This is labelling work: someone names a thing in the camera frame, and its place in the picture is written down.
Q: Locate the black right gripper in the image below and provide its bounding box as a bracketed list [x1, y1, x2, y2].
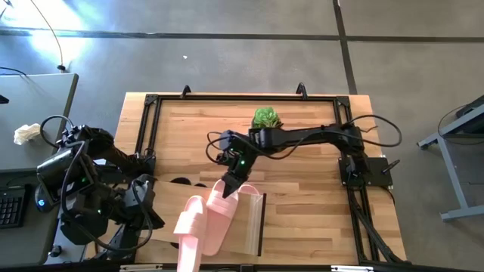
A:
[221, 145, 253, 199]

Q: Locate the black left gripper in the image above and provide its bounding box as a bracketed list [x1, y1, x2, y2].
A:
[124, 175, 166, 230]

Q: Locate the green succulent in patterned pot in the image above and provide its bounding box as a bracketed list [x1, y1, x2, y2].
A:
[251, 107, 283, 129]

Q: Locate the black computer mouse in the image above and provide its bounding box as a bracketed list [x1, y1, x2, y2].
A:
[34, 184, 54, 213]

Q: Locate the black keyboard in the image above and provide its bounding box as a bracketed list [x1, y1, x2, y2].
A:
[0, 184, 26, 230]

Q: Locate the dark grey desk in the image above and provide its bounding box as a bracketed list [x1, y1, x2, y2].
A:
[0, 168, 69, 267]

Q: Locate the crumpled white tissue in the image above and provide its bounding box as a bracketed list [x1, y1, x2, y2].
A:
[14, 122, 42, 147]

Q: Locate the grey office desk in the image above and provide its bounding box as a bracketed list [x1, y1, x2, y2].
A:
[0, 73, 79, 174]

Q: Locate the grey metal side table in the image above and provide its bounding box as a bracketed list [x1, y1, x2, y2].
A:
[417, 94, 484, 222]

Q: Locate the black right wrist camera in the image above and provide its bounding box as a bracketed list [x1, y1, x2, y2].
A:
[218, 130, 236, 152]

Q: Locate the black aluminium table frame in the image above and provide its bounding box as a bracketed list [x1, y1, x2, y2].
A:
[92, 93, 408, 265]

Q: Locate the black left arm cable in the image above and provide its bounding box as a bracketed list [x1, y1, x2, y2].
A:
[39, 114, 154, 252]

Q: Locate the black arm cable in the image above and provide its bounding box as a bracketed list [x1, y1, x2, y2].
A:
[39, 114, 154, 252]
[206, 114, 402, 166]

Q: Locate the thin black floor cable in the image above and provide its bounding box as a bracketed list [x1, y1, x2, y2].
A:
[29, 0, 67, 73]

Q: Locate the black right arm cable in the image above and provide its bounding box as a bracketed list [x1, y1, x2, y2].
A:
[206, 114, 402, 166]

